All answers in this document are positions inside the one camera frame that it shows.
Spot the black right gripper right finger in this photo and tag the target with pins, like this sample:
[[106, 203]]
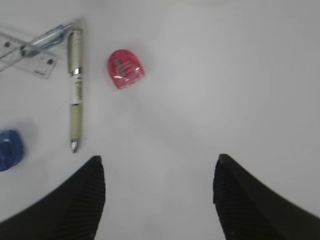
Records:
[[249, 210]]

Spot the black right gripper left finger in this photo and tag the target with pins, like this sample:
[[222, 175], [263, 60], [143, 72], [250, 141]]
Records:
[[70, 212]]

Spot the blue pencil sharpener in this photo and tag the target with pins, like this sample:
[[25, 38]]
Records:
[[11, 149]]

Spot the red pencil sharpener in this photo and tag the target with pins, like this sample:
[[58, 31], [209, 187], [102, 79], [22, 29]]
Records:
[[124, 68]]

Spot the beige white ballpoint pen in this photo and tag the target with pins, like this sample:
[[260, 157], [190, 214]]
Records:
[[75, 49]]

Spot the blue grey ballpoint pen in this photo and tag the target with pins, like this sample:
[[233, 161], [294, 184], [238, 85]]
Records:
[[52, 37]]

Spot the clear plastic ruler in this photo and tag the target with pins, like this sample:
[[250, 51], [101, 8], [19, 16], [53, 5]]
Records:
[[21, 55]]

